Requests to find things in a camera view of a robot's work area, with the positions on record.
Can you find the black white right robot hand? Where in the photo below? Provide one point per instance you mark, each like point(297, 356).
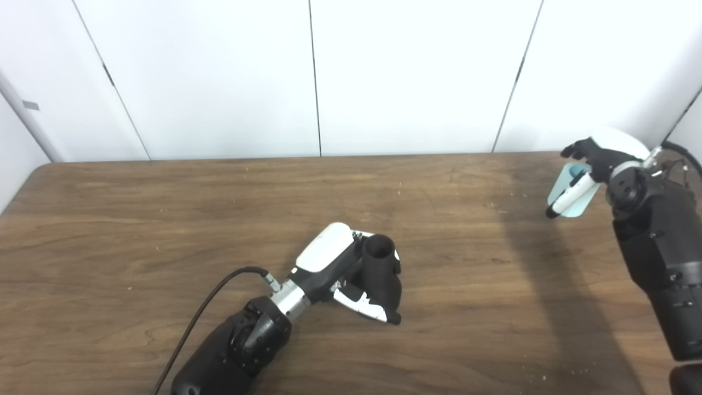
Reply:
point(617, 145)

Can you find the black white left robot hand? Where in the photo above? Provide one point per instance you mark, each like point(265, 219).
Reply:
point(323, 252)

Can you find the black nozzle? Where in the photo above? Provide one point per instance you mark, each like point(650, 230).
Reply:
point(381, 280)

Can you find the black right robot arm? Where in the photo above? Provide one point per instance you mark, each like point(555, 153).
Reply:
point(663, 252)

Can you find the small grey wall tag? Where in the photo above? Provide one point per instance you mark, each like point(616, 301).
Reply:
point(30, 105)

